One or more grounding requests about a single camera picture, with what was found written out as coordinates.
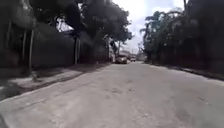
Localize parked car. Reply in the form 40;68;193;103
114;55;129;65

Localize grey concrete road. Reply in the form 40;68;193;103
0;61;224;128

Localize large dark trees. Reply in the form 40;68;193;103
0;0;134;64

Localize row of dark trees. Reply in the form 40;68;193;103
139;0;224;75

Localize concrete sidewalk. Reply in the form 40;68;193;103
0;62;111;101

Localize long dark wall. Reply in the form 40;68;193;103
0;19;111;69

